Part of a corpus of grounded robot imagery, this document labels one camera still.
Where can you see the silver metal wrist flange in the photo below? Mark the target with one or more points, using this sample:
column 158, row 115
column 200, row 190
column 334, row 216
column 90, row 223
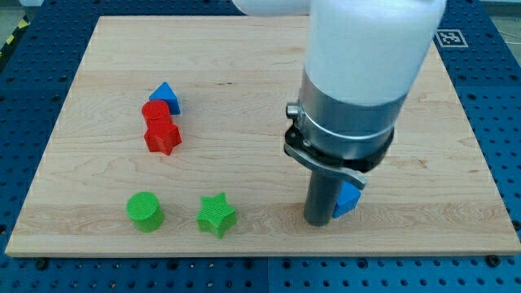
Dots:
column 339, row 140

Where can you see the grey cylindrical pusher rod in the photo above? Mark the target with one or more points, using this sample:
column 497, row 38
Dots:
column 323, row 192

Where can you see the blue cube block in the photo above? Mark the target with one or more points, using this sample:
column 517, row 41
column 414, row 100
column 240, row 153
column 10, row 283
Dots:
column 348, row 198

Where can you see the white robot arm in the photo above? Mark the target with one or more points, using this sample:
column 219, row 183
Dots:
column 361, row 60

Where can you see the green star block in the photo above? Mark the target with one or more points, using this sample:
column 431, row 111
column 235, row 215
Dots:
column 216, row 216

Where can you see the white fiducial marker tag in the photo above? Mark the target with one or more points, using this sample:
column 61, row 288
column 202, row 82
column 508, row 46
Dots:
column 451, row 38

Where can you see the wooden board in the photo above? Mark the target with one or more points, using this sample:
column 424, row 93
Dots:
column 432, row 195

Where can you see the red star block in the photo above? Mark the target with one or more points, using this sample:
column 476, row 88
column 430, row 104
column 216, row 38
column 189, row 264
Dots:
column 163, row 137

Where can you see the blue triangle block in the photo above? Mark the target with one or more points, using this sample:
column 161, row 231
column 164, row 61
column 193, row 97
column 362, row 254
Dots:
column 164, row 92

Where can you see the red cylinder block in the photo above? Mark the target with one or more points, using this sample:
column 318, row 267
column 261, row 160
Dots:
column 156, row 112

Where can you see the green cylinder block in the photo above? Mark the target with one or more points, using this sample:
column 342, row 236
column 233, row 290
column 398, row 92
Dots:
column 145, row 212

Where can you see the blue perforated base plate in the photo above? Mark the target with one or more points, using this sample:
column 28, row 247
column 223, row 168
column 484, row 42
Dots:
column 34, row 83

